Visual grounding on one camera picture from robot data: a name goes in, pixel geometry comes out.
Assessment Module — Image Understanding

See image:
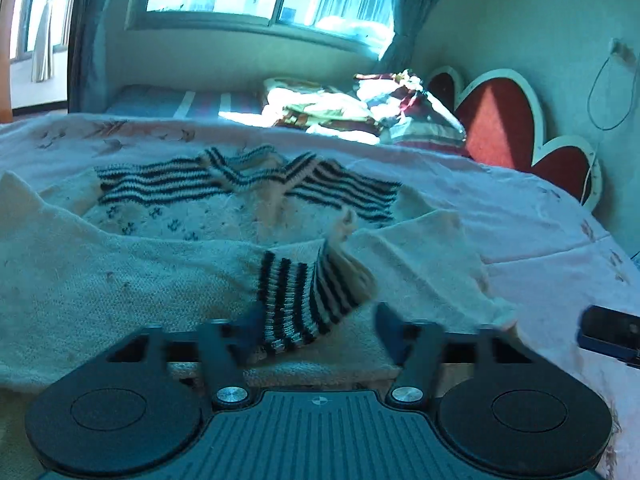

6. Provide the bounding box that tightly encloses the white black-striped knit sweater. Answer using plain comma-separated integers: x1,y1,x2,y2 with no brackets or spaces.
0,145,518,396

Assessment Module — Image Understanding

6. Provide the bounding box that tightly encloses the pink floral bed sheet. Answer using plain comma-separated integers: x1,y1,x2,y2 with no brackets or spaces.
0,112,640,480

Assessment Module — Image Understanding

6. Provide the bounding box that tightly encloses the white sheer curtain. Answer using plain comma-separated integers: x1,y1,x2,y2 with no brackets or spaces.
29,0,72,84

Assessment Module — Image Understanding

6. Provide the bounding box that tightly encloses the red white striped pillow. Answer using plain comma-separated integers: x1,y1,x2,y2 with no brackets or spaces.
377,91,468,157

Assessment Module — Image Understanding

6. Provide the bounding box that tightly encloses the red heart-shaped headboard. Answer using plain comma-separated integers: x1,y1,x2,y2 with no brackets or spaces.
425,66,604,211

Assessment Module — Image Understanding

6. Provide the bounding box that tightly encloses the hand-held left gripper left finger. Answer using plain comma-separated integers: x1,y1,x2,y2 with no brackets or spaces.
105,305,266,409

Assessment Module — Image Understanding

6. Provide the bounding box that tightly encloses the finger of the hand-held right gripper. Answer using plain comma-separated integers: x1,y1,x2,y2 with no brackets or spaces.
577,305,640,367

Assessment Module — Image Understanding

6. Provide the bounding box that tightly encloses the dark red floral pillow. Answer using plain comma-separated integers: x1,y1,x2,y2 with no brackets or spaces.
354,67,427,113

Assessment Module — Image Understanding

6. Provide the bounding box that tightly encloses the balcony window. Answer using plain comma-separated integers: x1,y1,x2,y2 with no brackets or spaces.
9,0,71,63

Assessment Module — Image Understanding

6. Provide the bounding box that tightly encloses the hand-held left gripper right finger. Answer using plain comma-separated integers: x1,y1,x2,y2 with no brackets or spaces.
375,302,533,408

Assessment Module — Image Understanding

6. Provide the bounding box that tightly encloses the wall cable loop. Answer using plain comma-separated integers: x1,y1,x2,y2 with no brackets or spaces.
587,37,634,132

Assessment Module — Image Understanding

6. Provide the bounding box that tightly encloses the folded floral blanket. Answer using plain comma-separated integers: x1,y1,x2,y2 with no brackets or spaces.
262,77,382,135

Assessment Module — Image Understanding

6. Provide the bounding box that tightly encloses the brown wooden door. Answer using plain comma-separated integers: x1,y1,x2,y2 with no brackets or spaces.
0,0,14,124

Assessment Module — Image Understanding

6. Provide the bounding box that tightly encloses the teal curtain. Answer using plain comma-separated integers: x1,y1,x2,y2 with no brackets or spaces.
67,0,122,113
379,0,462,77

